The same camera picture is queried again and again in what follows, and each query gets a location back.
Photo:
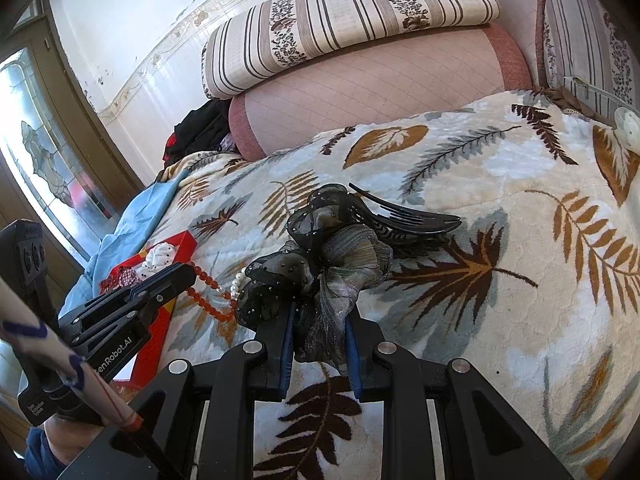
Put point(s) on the wooden door with glass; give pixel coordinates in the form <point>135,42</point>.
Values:
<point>45,150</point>

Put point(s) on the white flower hair accessory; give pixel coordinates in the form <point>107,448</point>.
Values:
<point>160,255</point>

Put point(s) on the person's left forearm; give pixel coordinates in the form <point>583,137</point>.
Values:
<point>70,435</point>

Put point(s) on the grey gauze bow hair clip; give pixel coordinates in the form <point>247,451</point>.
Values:
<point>340,255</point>

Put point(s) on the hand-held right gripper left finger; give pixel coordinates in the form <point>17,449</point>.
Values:
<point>286,355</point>

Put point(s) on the striped floral pillow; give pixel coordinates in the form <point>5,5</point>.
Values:
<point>585,45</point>
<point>350,15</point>

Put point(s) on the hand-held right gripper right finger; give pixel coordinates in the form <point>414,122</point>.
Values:
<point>352,360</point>

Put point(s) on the red box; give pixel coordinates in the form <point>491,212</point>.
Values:
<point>157,340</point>

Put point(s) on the leaf print plush blanket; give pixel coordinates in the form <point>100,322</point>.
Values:
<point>500,285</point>

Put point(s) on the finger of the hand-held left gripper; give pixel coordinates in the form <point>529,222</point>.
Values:
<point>125,312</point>
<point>150,282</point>

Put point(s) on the white rod with blue marks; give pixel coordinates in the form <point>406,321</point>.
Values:
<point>50,350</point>

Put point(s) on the light blue cloth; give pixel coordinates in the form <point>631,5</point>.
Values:
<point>135,210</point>

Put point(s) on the black clothes pile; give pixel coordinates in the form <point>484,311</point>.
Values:
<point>200,130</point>

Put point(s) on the white flower hair clip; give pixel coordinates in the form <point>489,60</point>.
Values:
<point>627,127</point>

